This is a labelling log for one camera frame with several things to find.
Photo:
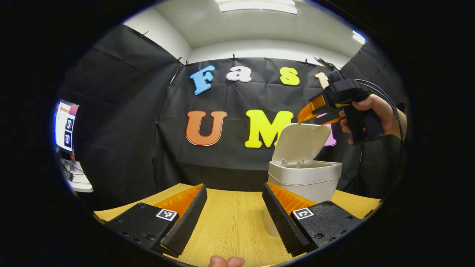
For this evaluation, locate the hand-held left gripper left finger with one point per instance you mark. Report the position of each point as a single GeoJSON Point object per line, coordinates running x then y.
{"type": "Point", "coordinates": [189, 220]}

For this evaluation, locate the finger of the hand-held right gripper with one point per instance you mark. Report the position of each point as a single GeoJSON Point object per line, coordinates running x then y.
{"type": "Point", "coordinates": [330, 118]}
{"type": "Point", "coordinates": [311, 107]}

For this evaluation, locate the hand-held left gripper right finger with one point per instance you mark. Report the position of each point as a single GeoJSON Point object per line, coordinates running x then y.
{"type": "Point", "coordinates": [280, 220]}

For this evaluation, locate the white desktop garbage bin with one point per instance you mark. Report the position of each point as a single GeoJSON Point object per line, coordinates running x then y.
{"type": "Point", "coordinates": [304, 178]}

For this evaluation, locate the wooden desktop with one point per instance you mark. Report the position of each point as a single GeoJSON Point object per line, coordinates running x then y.
{"type": "Point", "coordinates": [233, 222]}

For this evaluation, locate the ceiling light panel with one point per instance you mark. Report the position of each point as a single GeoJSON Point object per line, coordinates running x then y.
{"type": "Point", "coordinates": [359, 37]}
{"type": "Point", "coordinates": [256, 5]}

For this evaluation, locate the black backdrop cloth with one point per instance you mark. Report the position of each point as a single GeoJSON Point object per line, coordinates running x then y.
{"type": "Point", "coordinates": [122, 129]}

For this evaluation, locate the white side desk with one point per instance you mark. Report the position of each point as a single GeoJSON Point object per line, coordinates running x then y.
{"type": "Point", "coordinates": [78, 180]}

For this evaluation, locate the computer monitor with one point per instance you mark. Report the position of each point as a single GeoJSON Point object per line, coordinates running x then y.
{"type": "Point", "coordinates": [66, 124]}

